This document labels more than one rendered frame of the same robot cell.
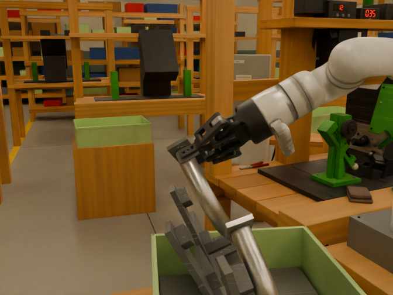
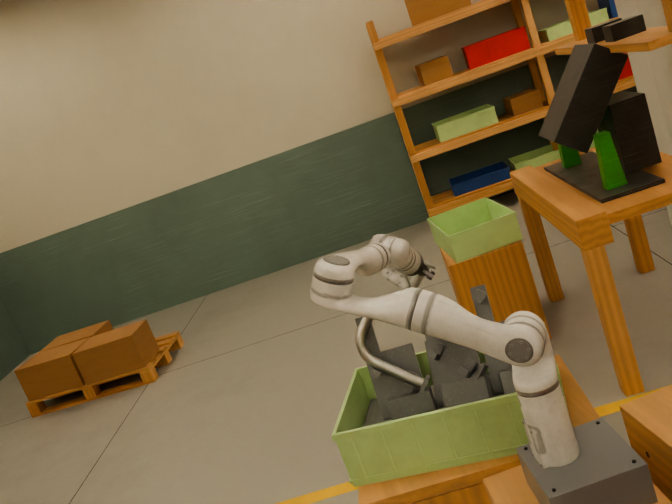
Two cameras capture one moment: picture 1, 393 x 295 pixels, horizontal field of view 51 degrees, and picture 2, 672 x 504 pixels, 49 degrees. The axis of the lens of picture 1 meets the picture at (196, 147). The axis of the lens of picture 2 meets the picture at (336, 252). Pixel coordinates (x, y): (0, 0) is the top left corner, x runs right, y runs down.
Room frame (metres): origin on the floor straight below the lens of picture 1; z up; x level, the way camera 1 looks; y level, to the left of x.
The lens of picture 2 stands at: (1.30, -2.00, 1.86)
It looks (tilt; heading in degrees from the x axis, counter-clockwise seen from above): 13 degrees down; 113
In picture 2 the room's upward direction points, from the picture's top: 20 degrees counter-clockwise
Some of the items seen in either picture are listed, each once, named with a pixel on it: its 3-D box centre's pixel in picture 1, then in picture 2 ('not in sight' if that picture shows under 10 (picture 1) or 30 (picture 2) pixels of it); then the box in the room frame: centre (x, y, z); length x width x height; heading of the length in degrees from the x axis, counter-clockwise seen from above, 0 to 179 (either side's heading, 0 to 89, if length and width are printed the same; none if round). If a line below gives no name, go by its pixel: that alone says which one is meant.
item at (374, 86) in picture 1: (381, 121); not in sight; (1.97, -0.89, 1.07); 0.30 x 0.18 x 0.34; 116
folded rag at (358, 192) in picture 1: (359, 194); not in sight; (1.39, -0.58, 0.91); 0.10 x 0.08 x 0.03; 167
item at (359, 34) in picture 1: (342, 45); not in sight; (1.94, -0.67, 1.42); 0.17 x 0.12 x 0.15; 116
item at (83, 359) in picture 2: not in sight; (101, 358); (-3.28, 2.99, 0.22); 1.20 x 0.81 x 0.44; 11
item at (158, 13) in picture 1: (107, 59); not in sight; (8.34, 1.76, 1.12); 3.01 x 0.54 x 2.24; 106
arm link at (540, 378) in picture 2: not in sight; (527, 354); (1.03, -0.58, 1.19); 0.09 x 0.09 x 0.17; 86
